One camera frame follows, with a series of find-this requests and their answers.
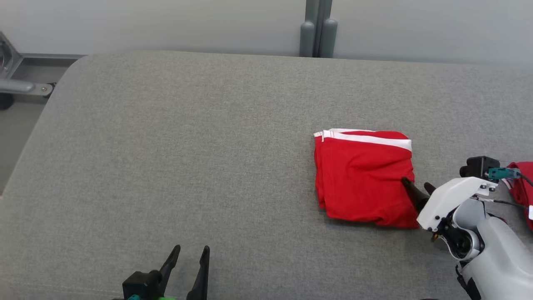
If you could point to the teal left camera connector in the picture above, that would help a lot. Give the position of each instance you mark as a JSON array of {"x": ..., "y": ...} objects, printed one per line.
[{"x": 134, "y": 297}]

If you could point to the red white bulls shorts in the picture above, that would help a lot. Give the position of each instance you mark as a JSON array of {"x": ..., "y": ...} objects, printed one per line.
[{"x": 362, "y": 179}]

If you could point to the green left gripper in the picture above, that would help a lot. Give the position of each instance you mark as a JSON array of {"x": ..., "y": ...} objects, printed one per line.
[{"x": 170, "y": 298}]

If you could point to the grey vertical frame post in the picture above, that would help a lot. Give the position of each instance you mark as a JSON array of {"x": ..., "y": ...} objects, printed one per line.
[
  {"x": 329, "y": 37},
  {"x": 308, "y": 39}
]

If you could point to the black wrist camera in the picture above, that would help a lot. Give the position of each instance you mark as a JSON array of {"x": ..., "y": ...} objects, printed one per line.
[
  {"x": 139, "y": 285},
  {"x": 481, "y": 166}
]

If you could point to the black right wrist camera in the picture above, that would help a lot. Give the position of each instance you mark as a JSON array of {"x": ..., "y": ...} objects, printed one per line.
[{"x": 481, "y": 166}]

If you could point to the teal right camera connector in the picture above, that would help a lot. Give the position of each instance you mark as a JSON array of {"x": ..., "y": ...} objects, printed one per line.
[{"x": 504, "y": 173}]

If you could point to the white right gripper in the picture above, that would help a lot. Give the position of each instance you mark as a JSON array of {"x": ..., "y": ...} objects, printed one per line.
[{"x": 449, "y": 200}]

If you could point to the teal camera connector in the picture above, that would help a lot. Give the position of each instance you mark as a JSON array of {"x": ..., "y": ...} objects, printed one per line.
[
  {"x": 504, "y": 173},
  {"x": 134, "y": 297}
]

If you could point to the grey metal stand base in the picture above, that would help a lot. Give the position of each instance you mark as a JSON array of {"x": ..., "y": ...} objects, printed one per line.
[{"x": 16, "y": 85}]

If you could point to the red white jersey shirt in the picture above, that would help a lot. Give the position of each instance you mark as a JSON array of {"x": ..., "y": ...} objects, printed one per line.
[{"x": 522, "y": 189}]

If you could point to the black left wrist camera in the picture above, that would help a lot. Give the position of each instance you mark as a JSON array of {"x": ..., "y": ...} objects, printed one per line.
[{"x": 139, "y": 285}]

